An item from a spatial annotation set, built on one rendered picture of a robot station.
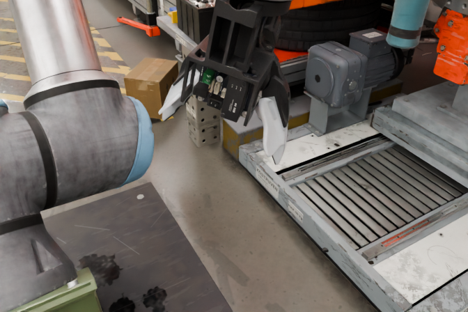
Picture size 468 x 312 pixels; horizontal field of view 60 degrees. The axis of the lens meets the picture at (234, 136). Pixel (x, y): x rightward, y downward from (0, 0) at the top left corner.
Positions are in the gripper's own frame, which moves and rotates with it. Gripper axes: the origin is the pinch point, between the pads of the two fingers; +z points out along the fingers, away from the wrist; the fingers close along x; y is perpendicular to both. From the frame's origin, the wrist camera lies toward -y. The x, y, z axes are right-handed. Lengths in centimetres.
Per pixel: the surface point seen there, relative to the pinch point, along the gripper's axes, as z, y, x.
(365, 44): 20, -96, 20
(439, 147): 37, -79, 53
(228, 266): 64, -27, 5
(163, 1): 58, -160, -82
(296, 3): 13, -91, -5
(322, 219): 52, -45, 25
